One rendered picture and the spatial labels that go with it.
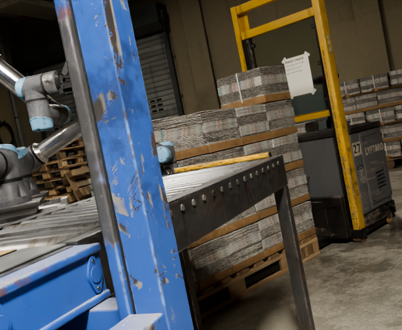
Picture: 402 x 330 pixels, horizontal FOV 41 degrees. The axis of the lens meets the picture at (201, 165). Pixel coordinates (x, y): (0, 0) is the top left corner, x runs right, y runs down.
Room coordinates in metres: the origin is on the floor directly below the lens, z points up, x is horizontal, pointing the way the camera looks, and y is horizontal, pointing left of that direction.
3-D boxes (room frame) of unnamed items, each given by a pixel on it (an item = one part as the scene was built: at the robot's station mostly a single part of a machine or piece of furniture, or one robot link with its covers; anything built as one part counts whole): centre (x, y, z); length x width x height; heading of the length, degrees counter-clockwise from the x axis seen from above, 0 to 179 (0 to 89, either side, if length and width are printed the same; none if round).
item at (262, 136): (3.41, -0.24, 0.86); 0.38 x 0.29 x 0.04; 44
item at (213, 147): (3.20, -0.03, 0.86); 0.38 x 0.29 x 0.04; 46
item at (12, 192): (2.07, 0.74, 0.87); 0.15 x 0.15 x 0.10
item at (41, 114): (1.89, 0.51, 1.11); 0.11 x 0.08 x 0.11; 167
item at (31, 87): (1.88, 0.52, 1.21); 0.11 x 0.08 x 0.09; 77
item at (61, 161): (9.54, 2.35, 0.65); 1.33 x 0.94 x 1.30; 159
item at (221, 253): (3.10, 0.07, 0.42); 1.17 x 0.39 x 0.83; 136
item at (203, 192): (1.53, -0.03, 0.74); 1.34 x 0.05 x 0.12; 155
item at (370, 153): (4.19, -1.00, 0.40); 0.69 x 0.55 x 0.80; 46
